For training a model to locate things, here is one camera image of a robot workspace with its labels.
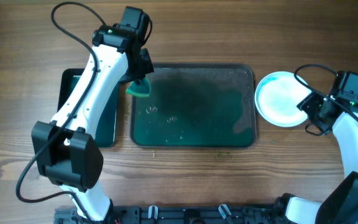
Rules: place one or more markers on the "green yellow sponge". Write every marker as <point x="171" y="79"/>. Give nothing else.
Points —
<point x="139" y="90"/>

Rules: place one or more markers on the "large dark serving tray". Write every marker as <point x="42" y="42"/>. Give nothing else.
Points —
<point x="196" y="105"/>

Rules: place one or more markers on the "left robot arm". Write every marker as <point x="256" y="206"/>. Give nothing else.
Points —
<point x="65" y="149"/>

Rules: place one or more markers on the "white plate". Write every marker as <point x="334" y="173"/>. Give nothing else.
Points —
<point x="277" y="96"/>

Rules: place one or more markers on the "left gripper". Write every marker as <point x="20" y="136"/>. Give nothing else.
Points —
<point x="146" y="66"/>

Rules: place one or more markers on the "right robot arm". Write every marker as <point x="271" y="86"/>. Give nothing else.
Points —
<point x="341" y="206"/>

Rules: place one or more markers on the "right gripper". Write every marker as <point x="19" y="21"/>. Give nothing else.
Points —
<point x="309" y="106"/>

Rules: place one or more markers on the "small black water tray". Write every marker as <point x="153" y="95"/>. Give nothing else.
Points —
<point x="106" y="129"/>

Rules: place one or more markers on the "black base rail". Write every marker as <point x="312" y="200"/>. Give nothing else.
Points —
<point x="222" y="214"/>

